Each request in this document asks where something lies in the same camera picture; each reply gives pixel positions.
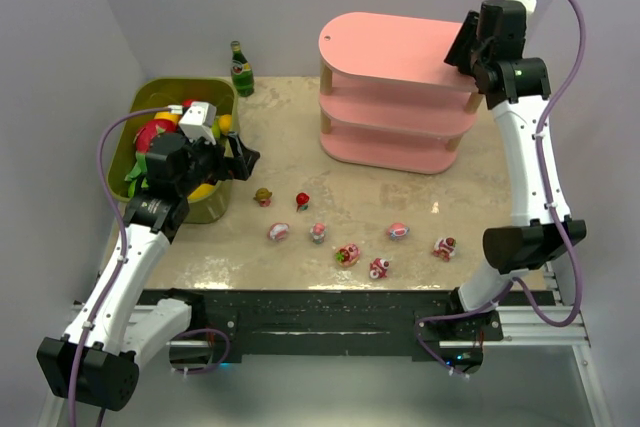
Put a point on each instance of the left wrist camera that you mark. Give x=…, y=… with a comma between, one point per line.
x=196, y=120

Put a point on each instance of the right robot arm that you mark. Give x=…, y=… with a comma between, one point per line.
x=542, y=228

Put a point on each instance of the pink dragon fruit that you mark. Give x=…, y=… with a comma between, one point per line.
x=149, y=131

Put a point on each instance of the red white cake toy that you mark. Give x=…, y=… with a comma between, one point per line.
x=444, y=248

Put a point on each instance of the red white swirl toy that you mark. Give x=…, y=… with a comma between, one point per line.
x=378, y=268

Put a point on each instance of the green glass bottle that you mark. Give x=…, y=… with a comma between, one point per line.
x=241, y=71

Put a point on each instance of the yellow lemon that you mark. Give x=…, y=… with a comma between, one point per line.
x=169, y=116

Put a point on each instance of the orange fruit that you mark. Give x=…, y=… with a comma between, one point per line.
x=225, y=124

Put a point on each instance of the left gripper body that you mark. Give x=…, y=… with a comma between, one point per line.
x=230, y=162

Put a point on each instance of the red-haired doll toy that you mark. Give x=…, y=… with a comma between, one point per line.
x=302, y=201

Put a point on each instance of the pink round toy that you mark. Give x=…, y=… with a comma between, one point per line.
x=278, y=231

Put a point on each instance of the brown-haired doll toy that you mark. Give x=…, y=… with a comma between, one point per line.
x=263, y=197

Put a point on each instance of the pink planet toy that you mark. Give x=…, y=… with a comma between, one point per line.
x=397, y=231

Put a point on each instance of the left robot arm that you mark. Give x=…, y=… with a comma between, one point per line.
x=99, y=357

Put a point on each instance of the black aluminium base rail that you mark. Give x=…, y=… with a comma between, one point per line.
x=414, y=324

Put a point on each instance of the pink three-tier shelf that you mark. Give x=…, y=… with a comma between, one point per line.
x=387, y=99

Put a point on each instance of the strawberry cake toy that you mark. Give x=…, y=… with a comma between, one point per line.
x=347, y=255

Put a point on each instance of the yellow mango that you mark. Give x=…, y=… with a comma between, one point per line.
x=203, y=191

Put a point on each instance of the green apple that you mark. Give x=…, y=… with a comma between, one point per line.
x=216, y=130

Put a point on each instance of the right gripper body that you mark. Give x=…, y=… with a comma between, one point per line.
x=463, y=47

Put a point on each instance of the small pink figure toy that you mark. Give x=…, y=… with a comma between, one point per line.
x=318, y=233

